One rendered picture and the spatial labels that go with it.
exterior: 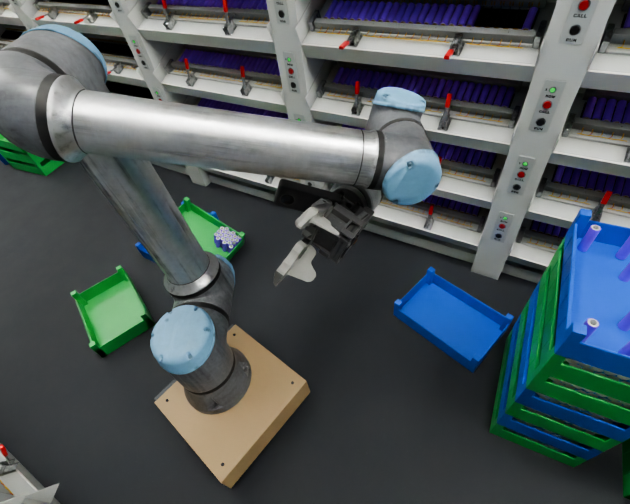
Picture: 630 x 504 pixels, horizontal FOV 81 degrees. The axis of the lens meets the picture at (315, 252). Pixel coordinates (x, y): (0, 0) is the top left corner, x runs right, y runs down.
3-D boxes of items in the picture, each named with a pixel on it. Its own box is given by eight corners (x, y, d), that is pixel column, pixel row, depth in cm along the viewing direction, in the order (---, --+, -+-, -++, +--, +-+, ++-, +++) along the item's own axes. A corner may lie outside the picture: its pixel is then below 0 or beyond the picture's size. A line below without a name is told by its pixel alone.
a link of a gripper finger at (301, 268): (296, 301, 61) (329, 256, 62) (268, 280, 62) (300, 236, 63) (298, 301, 64) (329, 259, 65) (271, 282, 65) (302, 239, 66)
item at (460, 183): (490, 209, 114) (497, 186, 101) (320, 167, 138) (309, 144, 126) (510, 155, 118) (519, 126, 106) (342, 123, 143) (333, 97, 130)
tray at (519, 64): (531, 82, 84) (541, 46, 76) (305, 57, 109) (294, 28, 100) (555, 17, 88) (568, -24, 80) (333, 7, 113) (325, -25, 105)
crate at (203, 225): (244, 243, 158) (245, 233, 151) (214, 277, 147) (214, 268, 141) (188, 207, 161) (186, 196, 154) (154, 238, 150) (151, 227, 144)
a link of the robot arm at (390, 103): (439, 115, 60) (411, 177, 69) (422, 85, 68) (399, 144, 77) (383, 106, 58) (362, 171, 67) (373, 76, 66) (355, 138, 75)
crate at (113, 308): (155, 324, 136) (145, 313, 130) (102, 358, 129) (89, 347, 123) (130, 276, 153) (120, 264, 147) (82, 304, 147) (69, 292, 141)
